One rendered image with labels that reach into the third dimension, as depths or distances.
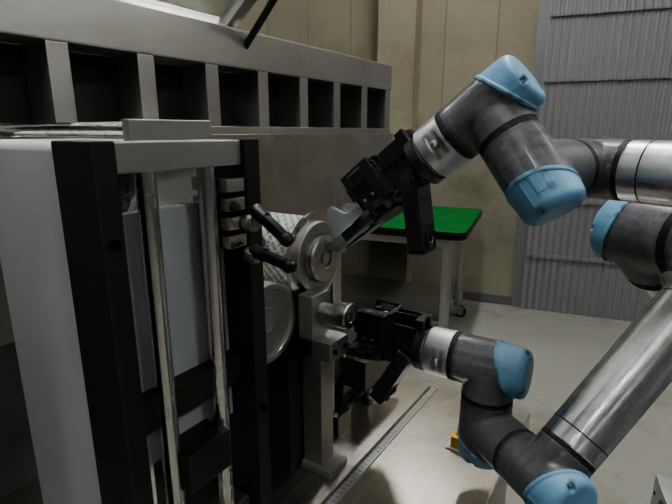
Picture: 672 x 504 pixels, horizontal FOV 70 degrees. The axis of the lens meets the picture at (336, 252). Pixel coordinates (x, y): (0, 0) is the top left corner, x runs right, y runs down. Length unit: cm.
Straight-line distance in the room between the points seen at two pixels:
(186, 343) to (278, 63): 86
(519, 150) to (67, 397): 60
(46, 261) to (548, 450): 64
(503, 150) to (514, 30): 367
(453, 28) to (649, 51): 138
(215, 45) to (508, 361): 80
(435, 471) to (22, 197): 72
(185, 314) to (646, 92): 394
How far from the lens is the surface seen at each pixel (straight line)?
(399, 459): 90
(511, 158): 58
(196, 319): 47
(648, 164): 65
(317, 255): 74
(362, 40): 446
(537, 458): 70
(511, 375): 72
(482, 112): 60
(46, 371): 71
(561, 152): 60
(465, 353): 74
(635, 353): 72
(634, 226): 84
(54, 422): 75
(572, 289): 432
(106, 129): 54
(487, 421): 76
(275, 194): 119
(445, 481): 87
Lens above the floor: 145
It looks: 14 degrees down
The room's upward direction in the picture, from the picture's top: straight up
